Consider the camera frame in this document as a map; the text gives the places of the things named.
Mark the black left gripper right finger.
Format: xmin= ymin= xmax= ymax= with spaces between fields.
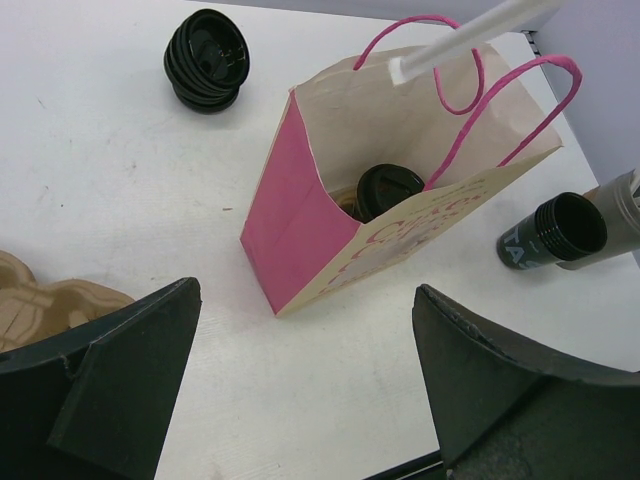
xmin=412 ymin=285 xmax=639 ymax=479

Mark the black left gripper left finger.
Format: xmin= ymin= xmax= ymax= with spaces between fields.
xmin=1 ymin=277 xmax=201 ymax=479

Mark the black plastic cup lid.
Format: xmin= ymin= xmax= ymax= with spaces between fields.
xmin=354 ymin=164 xmax=425 ymax=223

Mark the pink cream paper bag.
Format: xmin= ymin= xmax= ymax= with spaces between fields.
xmin=240 ymin=43 xmax=583 ymax=315

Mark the grey cylindrical utensil holder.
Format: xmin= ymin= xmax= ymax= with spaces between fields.
xmin=584 ymin=168 xmax=639 ymax=265

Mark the stack of black cup lids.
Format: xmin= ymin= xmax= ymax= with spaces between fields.
xmin=163 ymin=9 xmax=250 ymax=114

